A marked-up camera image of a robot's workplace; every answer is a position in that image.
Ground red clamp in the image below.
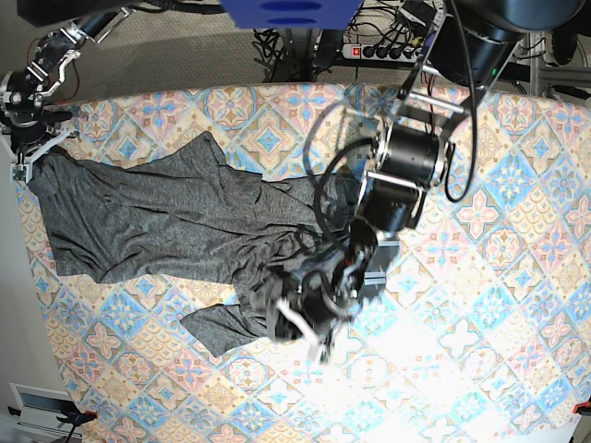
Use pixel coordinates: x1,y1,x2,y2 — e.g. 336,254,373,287
56,411,97,428
573,400,591,417

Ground grey t-shirt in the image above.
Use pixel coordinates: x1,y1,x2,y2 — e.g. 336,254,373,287
28,133,359,356

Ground patterned tablecloth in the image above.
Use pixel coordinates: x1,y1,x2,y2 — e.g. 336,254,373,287
16,93,590,442

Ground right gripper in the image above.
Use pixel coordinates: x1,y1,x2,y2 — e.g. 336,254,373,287
1,78,79,182

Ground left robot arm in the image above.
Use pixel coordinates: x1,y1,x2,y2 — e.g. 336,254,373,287
276,1,545,363

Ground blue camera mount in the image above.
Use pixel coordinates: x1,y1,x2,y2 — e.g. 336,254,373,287
220,0,362,30

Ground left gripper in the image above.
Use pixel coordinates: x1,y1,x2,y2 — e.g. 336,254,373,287
275,249,380,363

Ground red clamp bottom right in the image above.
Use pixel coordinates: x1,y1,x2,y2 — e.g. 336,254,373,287
573,400,591,417

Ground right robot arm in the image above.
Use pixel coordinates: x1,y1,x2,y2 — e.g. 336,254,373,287
1,1,179,182

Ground red clamp bottom left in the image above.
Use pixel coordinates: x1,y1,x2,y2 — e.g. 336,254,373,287
56,411,97,428

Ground power strip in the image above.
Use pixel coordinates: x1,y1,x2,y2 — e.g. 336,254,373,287
341,42,422,64

